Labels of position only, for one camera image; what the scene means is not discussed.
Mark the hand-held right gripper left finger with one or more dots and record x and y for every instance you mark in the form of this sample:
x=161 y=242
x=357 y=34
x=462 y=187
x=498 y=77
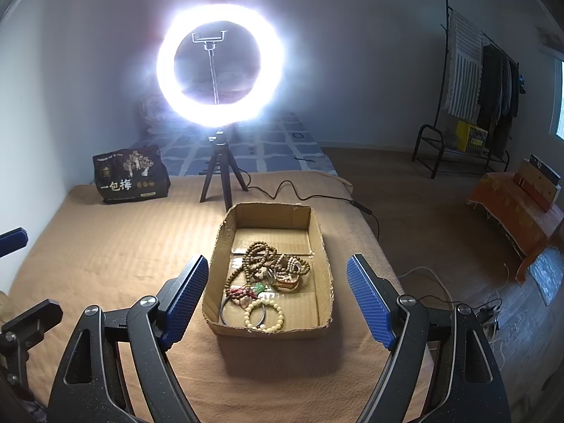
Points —
x=185 y=304

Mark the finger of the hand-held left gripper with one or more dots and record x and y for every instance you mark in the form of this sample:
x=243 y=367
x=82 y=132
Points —
x=13 y=240
x=31 y=315

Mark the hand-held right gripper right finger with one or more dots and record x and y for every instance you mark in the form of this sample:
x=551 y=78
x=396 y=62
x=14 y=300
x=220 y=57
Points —
x=370 y=304

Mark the blue bangle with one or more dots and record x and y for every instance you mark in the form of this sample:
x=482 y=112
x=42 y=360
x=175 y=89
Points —
x=223 y=313

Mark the cardboard box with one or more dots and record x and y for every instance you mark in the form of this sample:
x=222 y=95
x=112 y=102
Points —
x=273 y=218

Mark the tan blanket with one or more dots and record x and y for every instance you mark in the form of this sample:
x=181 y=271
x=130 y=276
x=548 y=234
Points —
x=110 y=246

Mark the power strip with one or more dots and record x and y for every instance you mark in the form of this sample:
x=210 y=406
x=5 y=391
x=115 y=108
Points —
x=489 y=315

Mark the black snack bag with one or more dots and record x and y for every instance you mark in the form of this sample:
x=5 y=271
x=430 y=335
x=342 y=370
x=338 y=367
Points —
x=132 y=176

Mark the black tripod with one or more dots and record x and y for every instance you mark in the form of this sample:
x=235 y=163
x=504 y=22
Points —
x=216 y=158

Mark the orange cloth covered table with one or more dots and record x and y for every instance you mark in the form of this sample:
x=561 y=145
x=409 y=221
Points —
x=506 y=202

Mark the blue patterned bed sheet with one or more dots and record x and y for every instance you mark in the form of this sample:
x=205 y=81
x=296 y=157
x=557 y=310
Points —
x=273 y=150

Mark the grey floor mat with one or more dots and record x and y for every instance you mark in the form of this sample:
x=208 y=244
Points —
x=548 y=273

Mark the patterned pillow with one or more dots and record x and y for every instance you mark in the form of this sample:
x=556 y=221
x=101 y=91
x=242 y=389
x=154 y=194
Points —
x=150 y=114

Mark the black clothes rack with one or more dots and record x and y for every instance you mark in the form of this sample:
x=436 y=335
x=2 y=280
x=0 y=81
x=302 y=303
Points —
x=429 y=126

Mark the yellow box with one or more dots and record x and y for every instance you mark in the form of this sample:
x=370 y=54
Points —
x=471 y=136

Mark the brown box with dark lid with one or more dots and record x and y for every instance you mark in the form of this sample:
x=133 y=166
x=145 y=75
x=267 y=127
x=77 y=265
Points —
x=535 y=185

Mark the dark hanging clothes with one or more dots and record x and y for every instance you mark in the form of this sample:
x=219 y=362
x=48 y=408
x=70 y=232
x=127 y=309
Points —
x=493 y=88

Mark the striped cloth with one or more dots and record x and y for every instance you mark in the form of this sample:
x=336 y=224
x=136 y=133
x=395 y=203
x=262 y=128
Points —
x=462 y=66

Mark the phone holder clamp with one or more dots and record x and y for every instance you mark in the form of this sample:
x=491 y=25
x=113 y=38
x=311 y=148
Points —
x=210 y=37

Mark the window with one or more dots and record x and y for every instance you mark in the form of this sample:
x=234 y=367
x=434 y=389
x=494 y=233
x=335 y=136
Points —
x=558 y=97

